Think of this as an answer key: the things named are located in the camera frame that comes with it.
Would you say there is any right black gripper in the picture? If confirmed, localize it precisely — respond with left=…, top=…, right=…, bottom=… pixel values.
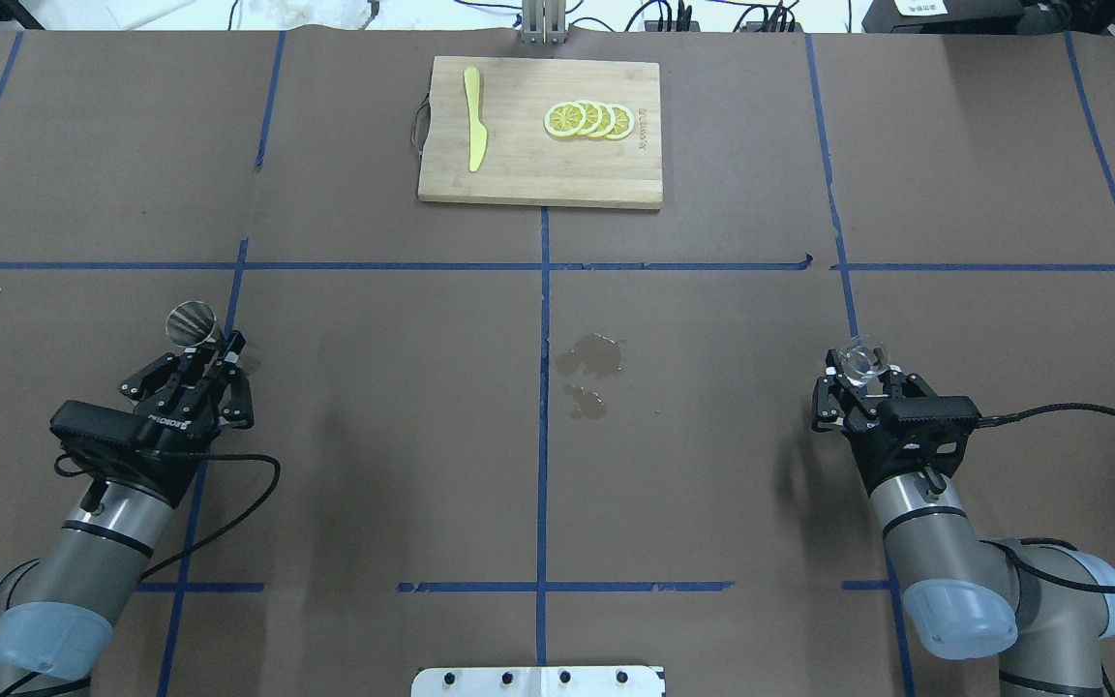
left=811, top=351, right=970, bottom=495

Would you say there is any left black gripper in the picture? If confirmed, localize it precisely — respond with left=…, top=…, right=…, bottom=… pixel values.
left=120, top=331, right=254, bottom=453

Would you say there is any clear glass measuring cup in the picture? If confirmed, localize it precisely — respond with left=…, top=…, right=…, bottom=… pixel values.
left=835, top=333, right=892, bottom=387

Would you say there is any steel jigger shaker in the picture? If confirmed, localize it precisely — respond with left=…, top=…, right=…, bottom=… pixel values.
left=165, top=300, right=262, bottom=375

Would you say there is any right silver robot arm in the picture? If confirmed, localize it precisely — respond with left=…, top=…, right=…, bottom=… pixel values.
left=811, top=346, right=1115, bottom=696

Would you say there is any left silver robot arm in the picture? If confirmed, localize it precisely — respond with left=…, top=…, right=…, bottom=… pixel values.
left=0, top=330, right=254, bottom=696

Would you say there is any yellow plastic knife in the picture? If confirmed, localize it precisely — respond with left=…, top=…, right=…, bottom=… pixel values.
left=462, top=66, right=488, bottom=173

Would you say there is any bamboo cutting board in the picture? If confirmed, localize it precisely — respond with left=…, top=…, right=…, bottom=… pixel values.
left=417, top=56, right=665, bottom=211

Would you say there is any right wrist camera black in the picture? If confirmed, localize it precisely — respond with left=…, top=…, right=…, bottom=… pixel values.
left=878, top=396, right=982, bottom=432

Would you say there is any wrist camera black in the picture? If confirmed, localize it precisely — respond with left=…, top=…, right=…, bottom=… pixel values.
left=878, top=396, right=982, bottom=432
left=49, top=400, right=167, bottom=487

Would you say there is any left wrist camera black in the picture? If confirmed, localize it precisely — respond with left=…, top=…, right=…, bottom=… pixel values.
left=49, top=400, right=167, bottom=487

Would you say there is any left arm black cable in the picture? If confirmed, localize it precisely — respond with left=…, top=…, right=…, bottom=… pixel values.
left=56, top=453, right=282, bottom=582

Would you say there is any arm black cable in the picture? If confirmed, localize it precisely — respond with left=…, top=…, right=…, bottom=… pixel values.
left=56, top=453, right=282, bottom=582
left=979, top=403, right=1115, bottom=593

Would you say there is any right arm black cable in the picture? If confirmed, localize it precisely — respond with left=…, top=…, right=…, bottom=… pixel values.
left=979, top=403, right=1115, bottom=593

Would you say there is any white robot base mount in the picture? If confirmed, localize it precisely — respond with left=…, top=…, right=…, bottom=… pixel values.
left=410, top=665, right=667, bottom=696

